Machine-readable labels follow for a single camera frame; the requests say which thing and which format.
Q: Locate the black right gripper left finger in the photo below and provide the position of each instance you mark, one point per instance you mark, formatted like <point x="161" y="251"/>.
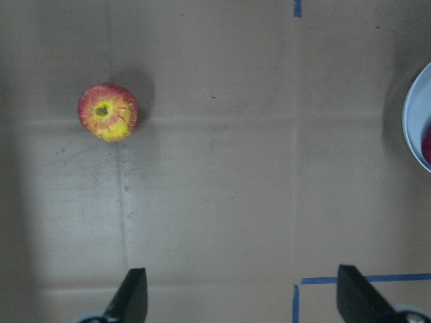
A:
<point x="130" y="302"/>

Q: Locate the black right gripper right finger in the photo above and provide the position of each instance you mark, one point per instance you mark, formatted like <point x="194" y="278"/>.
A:
<point x="358" y="301"/>

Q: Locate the red yellow apple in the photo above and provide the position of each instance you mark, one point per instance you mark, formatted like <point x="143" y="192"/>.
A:
<point x="108" y="111"/>

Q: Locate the red apple on plate near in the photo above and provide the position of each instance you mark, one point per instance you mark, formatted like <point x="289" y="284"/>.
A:
<point x="426" y="144"/>

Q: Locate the light blue plate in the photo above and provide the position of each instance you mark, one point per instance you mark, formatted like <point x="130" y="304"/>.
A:
<point x="416" y="116"/>

